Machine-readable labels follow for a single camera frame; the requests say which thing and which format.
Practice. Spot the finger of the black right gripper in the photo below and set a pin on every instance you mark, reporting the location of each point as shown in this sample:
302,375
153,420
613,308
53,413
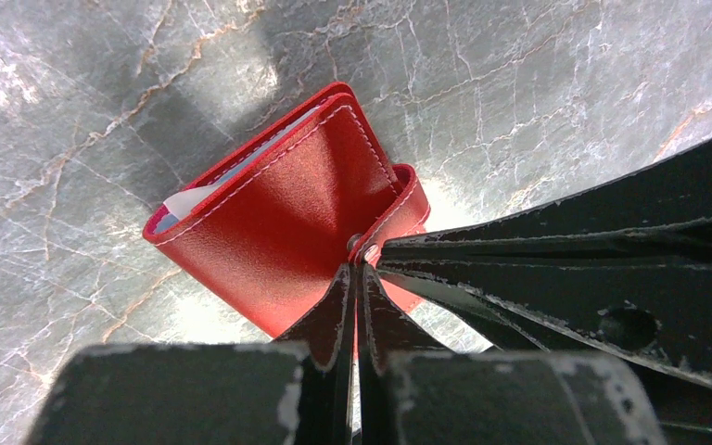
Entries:
660,212
656,312

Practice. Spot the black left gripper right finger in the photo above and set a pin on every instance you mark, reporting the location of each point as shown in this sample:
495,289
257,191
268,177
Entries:
389,341

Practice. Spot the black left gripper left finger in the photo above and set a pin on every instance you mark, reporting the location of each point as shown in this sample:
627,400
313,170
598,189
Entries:
327,330

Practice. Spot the red leather card holder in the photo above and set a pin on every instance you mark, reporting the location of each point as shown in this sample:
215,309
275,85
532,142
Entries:
266,228

